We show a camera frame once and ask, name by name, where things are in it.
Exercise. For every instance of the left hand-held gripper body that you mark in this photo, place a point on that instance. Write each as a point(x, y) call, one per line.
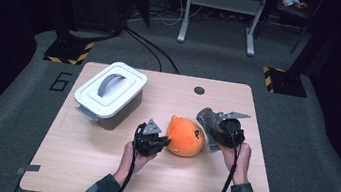
point(146, 143)

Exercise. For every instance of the white metal desk frame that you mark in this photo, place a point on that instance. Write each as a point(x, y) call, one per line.
point(225, 2)

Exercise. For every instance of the grey plastic storage box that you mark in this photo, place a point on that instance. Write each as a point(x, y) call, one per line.
point(123, 114)

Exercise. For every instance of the small colourful clutter on shelf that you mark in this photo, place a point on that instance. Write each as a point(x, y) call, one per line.
point(292, 2)

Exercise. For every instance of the white plastic container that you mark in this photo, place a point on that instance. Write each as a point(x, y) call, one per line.
point(110, 89)

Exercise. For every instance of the black stand base striped edge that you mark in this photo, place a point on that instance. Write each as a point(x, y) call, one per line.
point(67, 51)
point(286, 82)

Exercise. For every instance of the black round table grommet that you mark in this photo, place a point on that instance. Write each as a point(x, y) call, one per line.
point(199, 90)

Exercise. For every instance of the grey tape strip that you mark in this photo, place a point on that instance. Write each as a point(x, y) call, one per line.
point(28, 168)

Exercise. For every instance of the grey fuzzy cloth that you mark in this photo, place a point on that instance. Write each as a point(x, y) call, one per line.
point(206, 119)

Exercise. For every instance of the orange plush toy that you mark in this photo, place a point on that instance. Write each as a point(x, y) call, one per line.
point(184, 138)

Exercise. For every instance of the person's left hand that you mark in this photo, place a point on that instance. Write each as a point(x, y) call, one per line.
point(132, 163)

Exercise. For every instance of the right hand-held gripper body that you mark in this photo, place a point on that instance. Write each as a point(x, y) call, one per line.
point(230, 133)

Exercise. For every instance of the thin black metal stand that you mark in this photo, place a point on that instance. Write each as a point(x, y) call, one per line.
point(302, 34)

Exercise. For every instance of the person's right hand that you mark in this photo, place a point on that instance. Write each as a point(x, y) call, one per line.
point(241, 163)

